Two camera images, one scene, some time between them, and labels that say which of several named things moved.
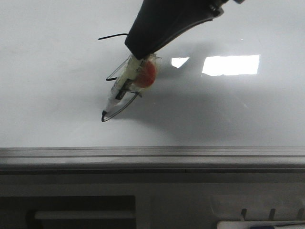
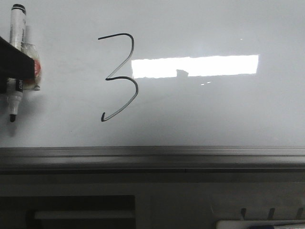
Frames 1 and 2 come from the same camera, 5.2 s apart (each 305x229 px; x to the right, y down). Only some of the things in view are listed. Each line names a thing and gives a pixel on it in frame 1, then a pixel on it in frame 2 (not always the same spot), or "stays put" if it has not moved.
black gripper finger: [157, 22] → [14, 63]
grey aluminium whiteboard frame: [152, 160] stays put
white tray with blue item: [261, 224] stays put
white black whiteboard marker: [123, 83] → [15, 86]
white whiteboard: [237, 81] stays put
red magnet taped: [146, 74] → [32, 84]
